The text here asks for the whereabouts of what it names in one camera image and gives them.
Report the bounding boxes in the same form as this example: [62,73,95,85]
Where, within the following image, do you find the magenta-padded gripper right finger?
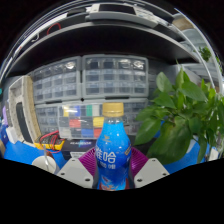
[128,147,170,190]

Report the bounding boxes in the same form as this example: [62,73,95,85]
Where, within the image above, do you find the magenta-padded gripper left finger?
[57,147,99,190]

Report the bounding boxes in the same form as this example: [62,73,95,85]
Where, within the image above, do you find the blue drink bottle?
[94,102,133,192]

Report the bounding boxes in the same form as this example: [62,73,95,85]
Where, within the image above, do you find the plain black case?
[129,134,158,155]

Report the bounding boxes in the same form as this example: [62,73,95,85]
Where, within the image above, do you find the black printed box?
[61,138,98,160]

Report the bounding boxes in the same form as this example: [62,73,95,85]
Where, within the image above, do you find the white ribbed cup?
[31,154,58,175]

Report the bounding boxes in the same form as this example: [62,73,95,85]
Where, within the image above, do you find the thin stirring stick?
[43,143,51,168]

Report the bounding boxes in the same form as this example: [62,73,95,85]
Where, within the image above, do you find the yellow multimeter with leads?
[34,130,67,154]

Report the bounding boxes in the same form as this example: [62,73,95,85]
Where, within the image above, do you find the green potted plant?
[134,59,224,164]

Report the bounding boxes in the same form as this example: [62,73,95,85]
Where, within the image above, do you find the clear organiser with coloured parts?
[58,104,106,139]

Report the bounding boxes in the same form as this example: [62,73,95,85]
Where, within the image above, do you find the white power adapter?
[208,146,220,162]

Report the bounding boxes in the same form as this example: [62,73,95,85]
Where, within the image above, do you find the black zip case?
[14,101,34,144]

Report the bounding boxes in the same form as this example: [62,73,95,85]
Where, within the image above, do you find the beige perforated tray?
[8,74,43,144]

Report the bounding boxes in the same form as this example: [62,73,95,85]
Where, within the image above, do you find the black overhead shelf unit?
[0,3,214,79]

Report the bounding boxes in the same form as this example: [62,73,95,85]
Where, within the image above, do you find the white background shelf unit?
[171,13,224,96]

